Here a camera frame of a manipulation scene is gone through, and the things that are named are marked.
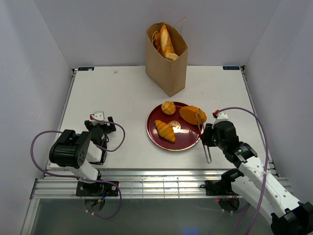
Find oval orange bun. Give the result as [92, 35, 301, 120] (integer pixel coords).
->
[179, 106, 207, 125]

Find metal kitchen tongs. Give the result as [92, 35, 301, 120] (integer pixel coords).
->
[196, 108, 212, 164]

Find pale crescent bread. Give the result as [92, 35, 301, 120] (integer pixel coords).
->
[165, 53, 179, 61]

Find long baguette bread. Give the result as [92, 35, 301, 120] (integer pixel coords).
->
[160, 25, 175, 57]

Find large braided pastry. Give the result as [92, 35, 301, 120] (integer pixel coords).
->
[152, 32, 161, 53]

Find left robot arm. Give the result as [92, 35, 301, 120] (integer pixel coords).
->
[49, 120, 118, 197]

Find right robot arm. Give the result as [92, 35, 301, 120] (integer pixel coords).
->
[201, 121, 313, 235]

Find brown paper bag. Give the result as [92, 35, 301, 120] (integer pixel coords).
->
[145, 22, 188, 97]

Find dark red round plate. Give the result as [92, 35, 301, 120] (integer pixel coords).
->
[146, 101, 200, 151]

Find small golden croissant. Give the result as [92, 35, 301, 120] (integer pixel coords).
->
[155, 120, 176, 142]

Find small round bun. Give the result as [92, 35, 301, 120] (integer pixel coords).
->
[161, 101, 176, 115]

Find left blue corner sticker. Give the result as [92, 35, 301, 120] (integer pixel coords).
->
[78, 67, 94, 71]

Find blue corner sticker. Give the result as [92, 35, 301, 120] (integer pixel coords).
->
[78, 67, 94, 71]
[223, 66, 240, 71]

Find right blue corner sticker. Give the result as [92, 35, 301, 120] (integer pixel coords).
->
[223, 66, 240, 71]

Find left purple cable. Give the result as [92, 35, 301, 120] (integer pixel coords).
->
[30, 116, 126, 219]

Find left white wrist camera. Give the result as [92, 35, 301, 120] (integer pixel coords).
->
[90, 111, 105, 122]

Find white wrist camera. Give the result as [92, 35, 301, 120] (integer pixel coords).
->
[212, 110, 229, 129]
[90, 111, 105, 122]

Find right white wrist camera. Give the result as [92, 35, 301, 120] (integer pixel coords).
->
[212, 110, 229, 129]

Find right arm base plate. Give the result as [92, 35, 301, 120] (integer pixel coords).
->
[199, 180, 237, 196]

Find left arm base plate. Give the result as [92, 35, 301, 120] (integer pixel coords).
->
[75, 181, 118, 197]

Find aluminium rail frame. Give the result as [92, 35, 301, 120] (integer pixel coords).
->
[30, 168, 294, 200]

